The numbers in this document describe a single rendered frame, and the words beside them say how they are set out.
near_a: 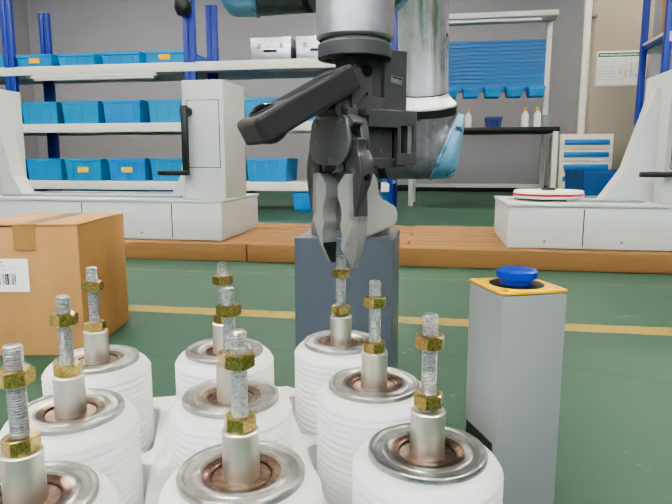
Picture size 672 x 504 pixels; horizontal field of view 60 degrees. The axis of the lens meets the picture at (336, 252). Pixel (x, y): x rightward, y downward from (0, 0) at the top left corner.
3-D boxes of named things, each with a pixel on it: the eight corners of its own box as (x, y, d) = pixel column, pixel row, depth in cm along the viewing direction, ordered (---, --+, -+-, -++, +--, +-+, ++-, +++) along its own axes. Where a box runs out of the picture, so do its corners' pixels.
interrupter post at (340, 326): (349, 350, 59) (349, 318, 58) (326, 348, 60) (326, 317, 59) (355, 343, 61) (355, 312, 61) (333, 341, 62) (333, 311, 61)
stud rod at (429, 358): (434, 433, 37) (437, 316, 36) (418, 430, 37) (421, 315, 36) (436, 426, 38) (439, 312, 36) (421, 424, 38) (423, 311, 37)
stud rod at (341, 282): (344, 326, 61) (344, 254, 59) (346, 329, 60) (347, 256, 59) (335, 327, 60) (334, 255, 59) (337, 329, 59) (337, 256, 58)
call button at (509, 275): (488, 285, 61) (489, 265, 60) (523, 283, 61) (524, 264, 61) (508, 293, 57) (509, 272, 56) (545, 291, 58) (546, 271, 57)
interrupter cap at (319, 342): (367, 361, 56) (367, 354, 56) (293, 353, 58) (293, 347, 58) (384, 338, 63) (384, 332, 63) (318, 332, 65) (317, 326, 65)
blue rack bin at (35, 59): (50, 74, 601) (49, 63, 600) (83, 73, 595) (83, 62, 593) (16, 67, 553) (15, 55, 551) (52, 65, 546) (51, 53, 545)
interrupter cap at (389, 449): (511, 461, 37) (512, 451, 37) (431, 505, 32) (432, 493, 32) (422, 421, 43) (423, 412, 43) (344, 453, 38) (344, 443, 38)
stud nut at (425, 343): (441, 353, 35) (441, 339, 35) (413, 350, 36) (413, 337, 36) (445, 343, 37) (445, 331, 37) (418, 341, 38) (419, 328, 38)
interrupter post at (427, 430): (453, 458, 37) (455, 410, 37) (428, 471, 36) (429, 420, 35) (425, 444, 39) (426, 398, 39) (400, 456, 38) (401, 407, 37)
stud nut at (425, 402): (439, 412, 36) (439, 399, 36) (412, 409, 36) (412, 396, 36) (443, 400, 38) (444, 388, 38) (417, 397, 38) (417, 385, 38)
